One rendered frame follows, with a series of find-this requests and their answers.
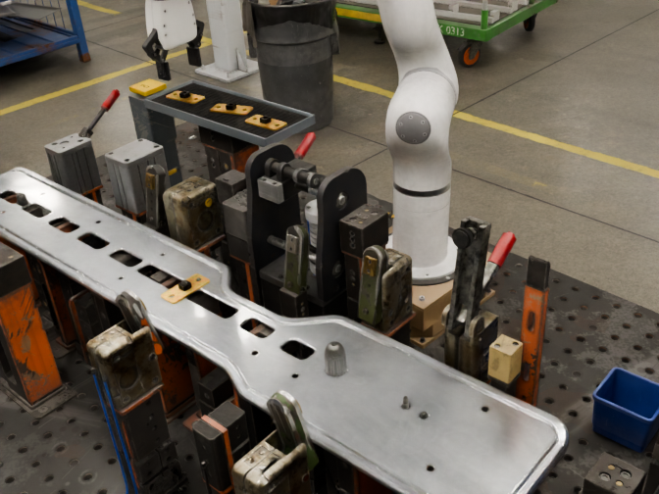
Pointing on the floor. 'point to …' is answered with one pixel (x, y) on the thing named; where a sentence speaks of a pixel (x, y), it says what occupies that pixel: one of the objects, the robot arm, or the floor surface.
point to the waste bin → (295, 53)
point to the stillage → (37, 31)
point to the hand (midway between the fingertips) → (179, 68)
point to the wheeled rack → (481, 16)
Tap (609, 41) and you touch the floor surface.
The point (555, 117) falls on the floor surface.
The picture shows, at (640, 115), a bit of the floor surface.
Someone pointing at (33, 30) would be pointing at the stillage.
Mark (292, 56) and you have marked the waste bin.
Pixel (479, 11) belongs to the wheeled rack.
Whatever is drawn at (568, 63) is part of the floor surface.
